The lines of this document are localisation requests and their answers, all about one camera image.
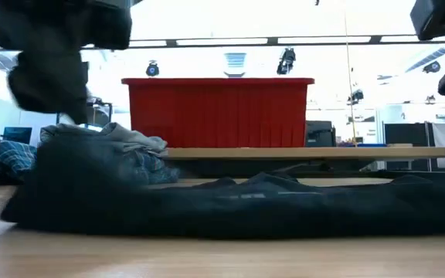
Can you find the blue plaid pajama pants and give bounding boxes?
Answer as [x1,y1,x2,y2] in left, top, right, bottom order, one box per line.
[0,139,39,181]

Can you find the grey garment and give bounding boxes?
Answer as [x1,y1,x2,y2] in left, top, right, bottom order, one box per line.
[39,122,168,156]

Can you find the blue plaid button shirt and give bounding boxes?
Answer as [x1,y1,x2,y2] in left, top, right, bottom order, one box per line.
[127,149,181,185]

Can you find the black garment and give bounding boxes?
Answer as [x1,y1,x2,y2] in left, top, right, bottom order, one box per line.
[0,134,445,240]

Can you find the red plastic laundry bin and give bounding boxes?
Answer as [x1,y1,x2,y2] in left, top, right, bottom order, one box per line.
[121,76,316,150]

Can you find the black round ceiling spotlight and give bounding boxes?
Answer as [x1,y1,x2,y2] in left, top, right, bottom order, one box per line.
[423,60,442,74]
[144,61,161,78]

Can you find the black partition panel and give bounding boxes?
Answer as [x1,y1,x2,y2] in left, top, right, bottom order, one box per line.
[384,122,429,171]

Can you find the black monitor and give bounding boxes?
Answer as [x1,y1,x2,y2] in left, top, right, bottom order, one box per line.
[305,120,338,148]

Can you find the light wood side table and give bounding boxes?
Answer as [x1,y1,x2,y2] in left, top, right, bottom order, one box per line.
[164,146,445,161]

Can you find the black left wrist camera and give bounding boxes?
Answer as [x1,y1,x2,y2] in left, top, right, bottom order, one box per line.
[85,0,134,51]

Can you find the black ceiling camera mount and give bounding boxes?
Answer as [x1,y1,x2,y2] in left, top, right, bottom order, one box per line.
[276,47,297,76]
[348,89,365,104]

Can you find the thin vertical cord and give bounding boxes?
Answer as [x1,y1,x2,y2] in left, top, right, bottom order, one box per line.
[341,0,358,147]

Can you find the black aluminium table frame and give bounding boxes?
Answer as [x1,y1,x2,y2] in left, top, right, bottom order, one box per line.
[168,158,445,181]

